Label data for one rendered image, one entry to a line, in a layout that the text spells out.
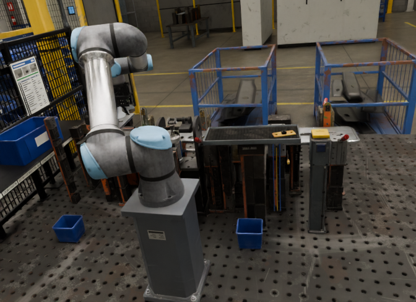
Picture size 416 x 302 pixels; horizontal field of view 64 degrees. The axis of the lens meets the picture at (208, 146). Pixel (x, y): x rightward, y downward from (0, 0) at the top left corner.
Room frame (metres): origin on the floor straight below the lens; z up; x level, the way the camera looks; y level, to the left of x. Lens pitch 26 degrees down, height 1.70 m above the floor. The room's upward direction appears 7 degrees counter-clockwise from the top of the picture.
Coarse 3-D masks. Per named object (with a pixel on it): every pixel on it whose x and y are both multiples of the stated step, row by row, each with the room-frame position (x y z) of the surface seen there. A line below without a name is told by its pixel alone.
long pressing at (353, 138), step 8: (304, 128) 1.55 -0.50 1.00; (312, 128) 1.54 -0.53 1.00; (320, 128) 1.52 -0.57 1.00; (328, 128) 1.51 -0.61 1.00; (336, 128) 1.50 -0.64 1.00; (344, 128) 1.49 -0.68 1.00; (352, 128) 1.49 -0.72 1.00; (184, 136) 1.62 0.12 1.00; (192, 136) 1.61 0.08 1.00; (304, 136) 1.45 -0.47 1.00; (352, 136) 1.39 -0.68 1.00; (288, 144) 1.40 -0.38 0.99; (296, 144) 1.40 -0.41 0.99; (304, 144) 1.39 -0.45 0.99
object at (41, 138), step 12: (36, 120) 1.74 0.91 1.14; (12, 132) 1.60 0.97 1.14; (24, 132) 1.66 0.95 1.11; (36, 132) 1.54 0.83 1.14; (60, 132) 1.69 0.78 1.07; (0, 144) 1.45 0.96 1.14; (12, 144) 1.42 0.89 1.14; (24, 144) 1.46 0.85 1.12; (36, 144) 1.52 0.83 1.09; (48, 144) 1.59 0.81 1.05; (0, 156) 1.45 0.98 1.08; (12, 156) 1.43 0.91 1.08; (24, 156) 1.43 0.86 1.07; (36, 156) 1.49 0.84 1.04
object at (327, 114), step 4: (324, 104) 1.59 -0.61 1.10; (328, 104) 1.58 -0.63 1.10; (324, 108) 1.58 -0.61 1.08; (328, 108) 1.57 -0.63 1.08; (324, 112) 1.58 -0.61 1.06; (328, 112) 1.58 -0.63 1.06; (324, 116) 1.58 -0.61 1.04; (328, 116) 1.57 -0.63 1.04; (324, 120) 1.57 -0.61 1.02; (328, 120) 1.57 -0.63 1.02; (324, 124) 1.57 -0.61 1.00; (328, 124) 1.56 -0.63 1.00
